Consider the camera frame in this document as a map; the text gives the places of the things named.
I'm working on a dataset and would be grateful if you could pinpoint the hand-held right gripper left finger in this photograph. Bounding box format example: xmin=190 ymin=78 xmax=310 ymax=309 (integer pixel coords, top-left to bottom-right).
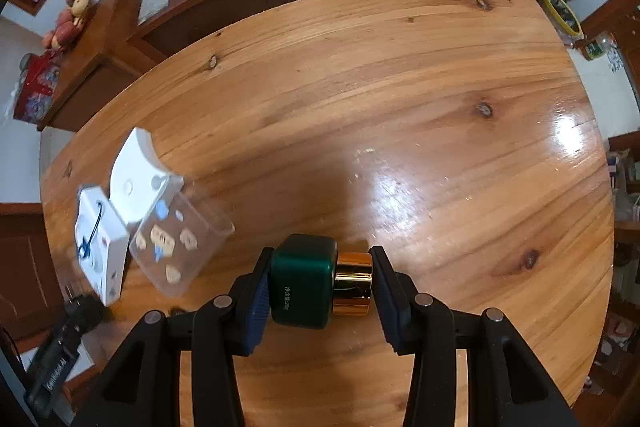
xmin=75 ymin=247 xmax=276 ymax=427

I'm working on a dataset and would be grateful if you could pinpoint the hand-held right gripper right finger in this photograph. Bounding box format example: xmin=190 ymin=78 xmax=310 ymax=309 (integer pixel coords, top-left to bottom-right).
xmin=369 ymin=246 xmax=571 ymax=427

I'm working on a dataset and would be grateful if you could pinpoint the green bottle with gold cap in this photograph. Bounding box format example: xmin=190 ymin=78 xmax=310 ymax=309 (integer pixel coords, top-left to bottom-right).
xmin=270 ymin=233 xmax=374 ymax=330

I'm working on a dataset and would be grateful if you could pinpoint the black plug charger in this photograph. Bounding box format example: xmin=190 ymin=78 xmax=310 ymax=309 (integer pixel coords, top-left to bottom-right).
xmin=59 ymin=286 xmax=108 ymax=339

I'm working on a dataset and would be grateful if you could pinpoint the clear plastic box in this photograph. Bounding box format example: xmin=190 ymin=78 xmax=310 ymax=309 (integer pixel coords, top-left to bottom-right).
xmin=129 ymin=177 xmax=236 ymax=299

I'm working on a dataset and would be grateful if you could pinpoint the wooden door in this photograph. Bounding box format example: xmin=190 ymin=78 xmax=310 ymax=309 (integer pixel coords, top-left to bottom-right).
xmin=0 ymin=202 xmax=66 ymax=343

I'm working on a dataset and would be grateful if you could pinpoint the white round plastic piece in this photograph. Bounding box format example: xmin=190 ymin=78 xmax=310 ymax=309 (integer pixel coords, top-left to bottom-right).
xmin=109 ymin=128 xmax=173 ymax=224

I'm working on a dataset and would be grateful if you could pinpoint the wooden table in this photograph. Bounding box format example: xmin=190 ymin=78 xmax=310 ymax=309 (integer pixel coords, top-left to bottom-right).
xmin=39 ymin=0 xmax=617 ymax=427

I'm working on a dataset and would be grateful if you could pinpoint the red tissue packet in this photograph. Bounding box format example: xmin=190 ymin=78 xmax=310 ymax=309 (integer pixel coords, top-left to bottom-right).
xmin=12 ymin=52 xmax=63 ymax=124

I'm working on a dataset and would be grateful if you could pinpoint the wooden side cabinet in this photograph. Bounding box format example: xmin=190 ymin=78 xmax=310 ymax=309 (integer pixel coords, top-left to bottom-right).
xmin=37 ymin=0 xmax=166 ymax=132

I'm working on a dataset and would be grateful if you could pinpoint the grey booklet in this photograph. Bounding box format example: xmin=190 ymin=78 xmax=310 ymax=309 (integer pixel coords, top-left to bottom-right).
xmin=137 ymin=0 xmax=173 ymax=25

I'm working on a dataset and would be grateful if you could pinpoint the plastic bottle with green label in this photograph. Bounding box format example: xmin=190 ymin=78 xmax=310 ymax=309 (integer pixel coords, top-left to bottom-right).
xmin=580 ymin=32 xmax=619 ymax=60

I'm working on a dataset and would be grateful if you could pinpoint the clear jar with yellow rim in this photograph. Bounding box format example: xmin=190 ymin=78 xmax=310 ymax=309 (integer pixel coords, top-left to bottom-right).
xmin=542 ymin=0 xmax=586 ymax=48

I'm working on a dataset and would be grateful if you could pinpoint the bowl of fruit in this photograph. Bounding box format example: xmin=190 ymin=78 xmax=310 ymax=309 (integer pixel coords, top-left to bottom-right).
xmin=42 ymin=0 xmax=95 ymax=52

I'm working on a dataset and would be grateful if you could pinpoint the white compact camera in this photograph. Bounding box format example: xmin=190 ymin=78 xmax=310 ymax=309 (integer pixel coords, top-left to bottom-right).
xmin=75 ymin=187 xmax=132 ymax=307

